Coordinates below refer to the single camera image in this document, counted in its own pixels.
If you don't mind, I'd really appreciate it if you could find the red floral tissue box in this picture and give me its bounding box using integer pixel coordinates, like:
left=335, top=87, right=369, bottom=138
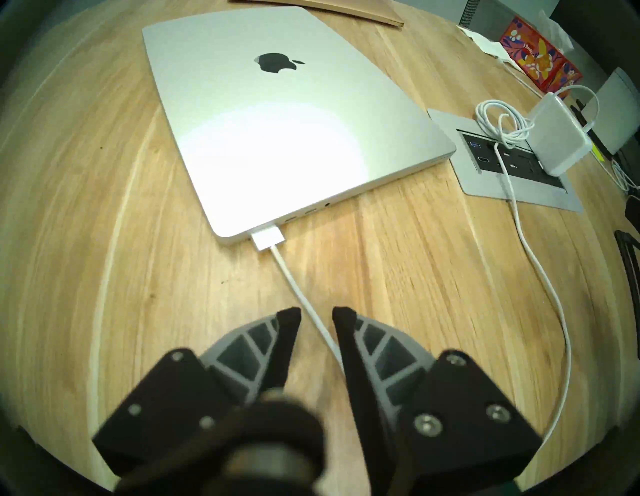
left=499, top=10, right=584, bottom=98

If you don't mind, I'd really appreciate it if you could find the gold MacBook laptop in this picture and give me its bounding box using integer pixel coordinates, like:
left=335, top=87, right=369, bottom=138
left=230, top=0, right=405, bottom=27

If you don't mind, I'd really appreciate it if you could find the silver MacBook laptop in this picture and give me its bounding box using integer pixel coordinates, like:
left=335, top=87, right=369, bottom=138
left=142, top=6, right=457, bottom=246

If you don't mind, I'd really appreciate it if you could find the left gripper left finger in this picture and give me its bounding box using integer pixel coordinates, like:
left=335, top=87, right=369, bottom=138
left=92, top=307, right=303, bottom=476

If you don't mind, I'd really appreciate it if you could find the black folding stand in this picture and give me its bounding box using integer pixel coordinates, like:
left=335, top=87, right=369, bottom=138
left=614, top=229, right=640, bottom=360

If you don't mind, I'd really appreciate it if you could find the white MacBook charging cable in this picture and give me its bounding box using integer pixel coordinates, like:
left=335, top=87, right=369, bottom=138
left=250, top=84, right=601, bottom=446

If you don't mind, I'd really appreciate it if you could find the white paper napkin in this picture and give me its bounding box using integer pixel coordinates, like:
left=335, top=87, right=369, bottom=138
left=457, top=24, right=516, bottom=61

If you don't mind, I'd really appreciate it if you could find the white power adapter brick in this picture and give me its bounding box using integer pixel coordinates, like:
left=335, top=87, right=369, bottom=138
left=527, top=91, right=594, bottom=177

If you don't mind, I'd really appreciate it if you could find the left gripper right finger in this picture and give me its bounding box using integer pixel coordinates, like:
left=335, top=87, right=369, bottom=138
left=332, top=306, right=543, bottom=496

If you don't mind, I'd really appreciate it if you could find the grey table power outlet plate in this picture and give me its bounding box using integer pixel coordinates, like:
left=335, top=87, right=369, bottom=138
left=427, top=108, right=585, bottom=213

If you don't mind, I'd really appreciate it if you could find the white cylindrical bin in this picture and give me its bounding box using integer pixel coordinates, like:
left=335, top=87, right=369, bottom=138
left=582, top=66, right=640, bottom=156

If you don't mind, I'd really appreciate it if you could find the grey mesh office chair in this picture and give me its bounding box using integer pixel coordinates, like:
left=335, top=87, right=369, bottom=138
left=457, top=0, right=516, bottom=28

